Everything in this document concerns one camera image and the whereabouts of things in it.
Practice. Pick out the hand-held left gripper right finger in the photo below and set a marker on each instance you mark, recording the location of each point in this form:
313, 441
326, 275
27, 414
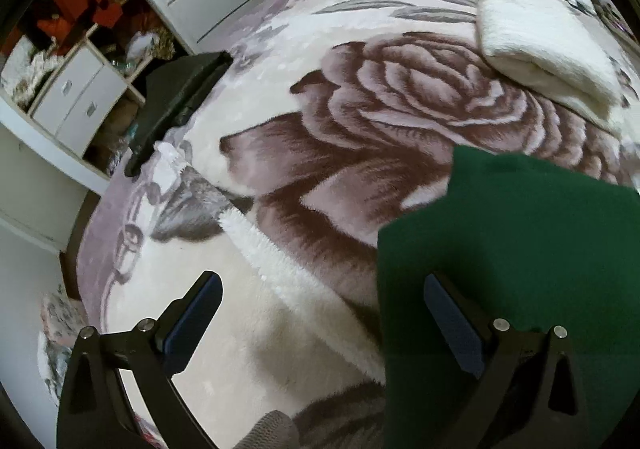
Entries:
452, 324

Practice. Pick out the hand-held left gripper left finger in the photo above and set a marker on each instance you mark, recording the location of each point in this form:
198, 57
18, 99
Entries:
192, 319

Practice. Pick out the green varsity jacket cream sleeves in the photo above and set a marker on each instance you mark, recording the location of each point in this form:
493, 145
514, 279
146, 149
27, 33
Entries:
525, 239

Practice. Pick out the white patterned clothes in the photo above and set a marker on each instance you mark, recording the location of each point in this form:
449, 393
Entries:
22, 69

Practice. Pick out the patterned cloth bundle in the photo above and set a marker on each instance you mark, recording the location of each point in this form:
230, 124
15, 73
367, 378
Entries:
60, 339

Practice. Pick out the grey knit cloth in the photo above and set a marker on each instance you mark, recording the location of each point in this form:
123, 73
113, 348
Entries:
272, 431

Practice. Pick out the floral plush blanket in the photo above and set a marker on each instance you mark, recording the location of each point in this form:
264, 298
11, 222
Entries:
300, 189

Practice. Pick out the black flat case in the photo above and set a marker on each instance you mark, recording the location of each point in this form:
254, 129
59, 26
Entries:
172, 99

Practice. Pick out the white wardrobe drawer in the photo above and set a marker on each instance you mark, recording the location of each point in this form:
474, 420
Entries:
60, 91
92, 111

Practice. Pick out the white open wardrobe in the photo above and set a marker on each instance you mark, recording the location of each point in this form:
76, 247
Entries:
45, 129

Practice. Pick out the leopard print cloth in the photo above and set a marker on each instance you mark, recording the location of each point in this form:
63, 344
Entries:
155, 41

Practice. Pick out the folded white fleece blanket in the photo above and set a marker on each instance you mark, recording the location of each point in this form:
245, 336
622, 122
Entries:
540, 49

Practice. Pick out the brown bed frame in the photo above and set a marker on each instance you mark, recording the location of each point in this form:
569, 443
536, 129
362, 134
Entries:
75, 239

